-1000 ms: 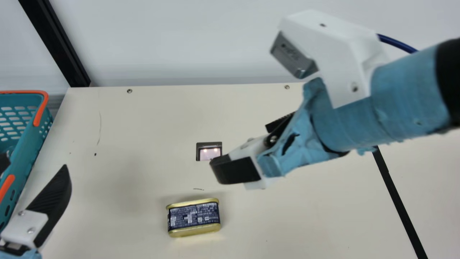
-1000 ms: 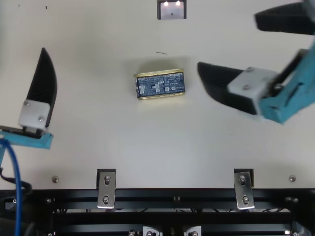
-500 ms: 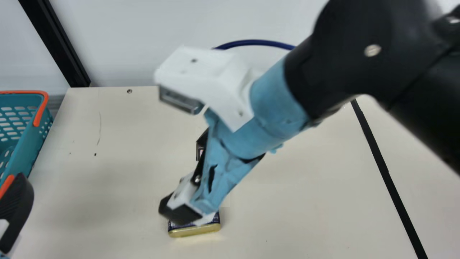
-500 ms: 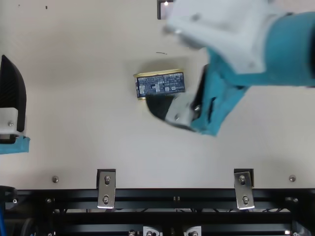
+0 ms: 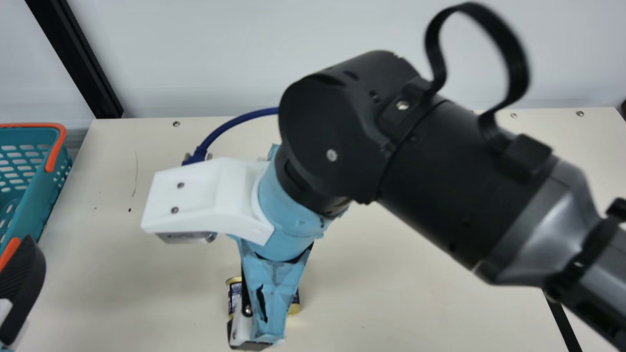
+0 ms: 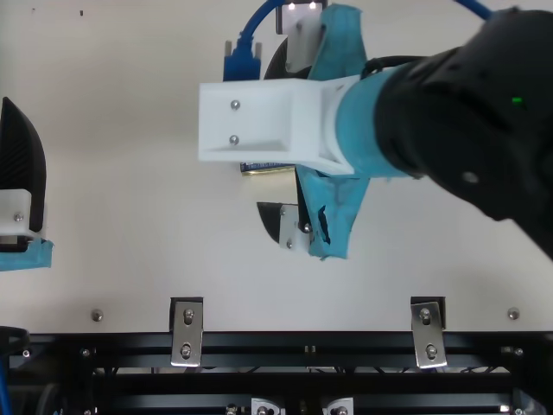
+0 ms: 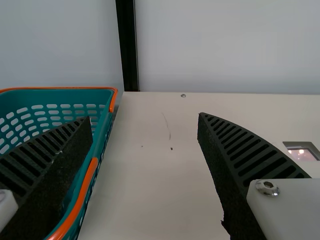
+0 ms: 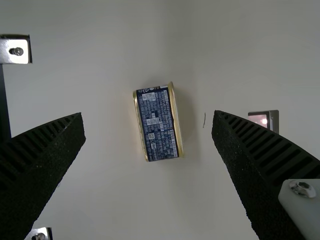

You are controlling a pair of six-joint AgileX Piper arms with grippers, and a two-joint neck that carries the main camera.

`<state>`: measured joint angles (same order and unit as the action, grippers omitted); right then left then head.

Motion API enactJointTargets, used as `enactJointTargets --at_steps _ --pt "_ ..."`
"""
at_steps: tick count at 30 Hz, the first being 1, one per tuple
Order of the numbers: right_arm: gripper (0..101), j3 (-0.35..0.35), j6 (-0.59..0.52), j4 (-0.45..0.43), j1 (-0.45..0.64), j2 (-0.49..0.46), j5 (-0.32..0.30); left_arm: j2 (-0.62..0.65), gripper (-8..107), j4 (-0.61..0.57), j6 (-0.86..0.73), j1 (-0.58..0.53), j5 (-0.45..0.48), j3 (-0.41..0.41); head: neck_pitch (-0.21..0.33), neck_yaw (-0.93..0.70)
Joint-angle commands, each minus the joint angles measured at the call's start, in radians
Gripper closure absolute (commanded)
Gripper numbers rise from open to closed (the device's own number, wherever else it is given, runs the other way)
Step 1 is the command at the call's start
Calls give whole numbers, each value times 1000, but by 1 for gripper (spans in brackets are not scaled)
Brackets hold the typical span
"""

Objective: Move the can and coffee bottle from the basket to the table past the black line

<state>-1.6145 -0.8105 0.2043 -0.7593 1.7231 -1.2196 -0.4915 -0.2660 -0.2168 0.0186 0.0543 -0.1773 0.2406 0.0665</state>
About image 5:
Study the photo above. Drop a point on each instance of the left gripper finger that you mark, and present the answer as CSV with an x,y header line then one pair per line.
x,y
24,278

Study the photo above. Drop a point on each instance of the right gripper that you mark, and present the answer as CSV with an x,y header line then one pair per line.
x,y
283,230

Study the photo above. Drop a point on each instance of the rectangular tin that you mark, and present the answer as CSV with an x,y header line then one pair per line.
x,y
234,296

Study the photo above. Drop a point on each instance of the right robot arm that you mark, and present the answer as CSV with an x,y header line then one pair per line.
x,y
440,171

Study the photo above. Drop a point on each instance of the teal shopping basket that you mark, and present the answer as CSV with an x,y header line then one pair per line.
x,y
36,134

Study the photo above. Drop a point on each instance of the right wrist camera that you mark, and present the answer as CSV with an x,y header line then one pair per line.
x,y
205,195

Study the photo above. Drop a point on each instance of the black post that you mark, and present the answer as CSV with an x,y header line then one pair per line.
x,y
73,58

